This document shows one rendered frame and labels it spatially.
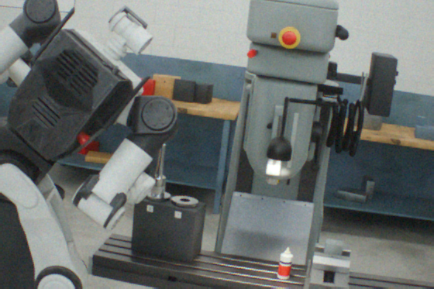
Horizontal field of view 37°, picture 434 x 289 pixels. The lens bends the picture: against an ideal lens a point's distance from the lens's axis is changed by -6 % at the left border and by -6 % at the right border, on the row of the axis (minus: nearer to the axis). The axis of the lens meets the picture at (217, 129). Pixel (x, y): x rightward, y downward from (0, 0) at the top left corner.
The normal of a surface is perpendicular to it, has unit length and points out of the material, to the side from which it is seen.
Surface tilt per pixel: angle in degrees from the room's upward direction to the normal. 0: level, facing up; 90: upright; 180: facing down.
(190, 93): 90
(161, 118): 68
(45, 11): 75
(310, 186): 90
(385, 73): 90
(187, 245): 90
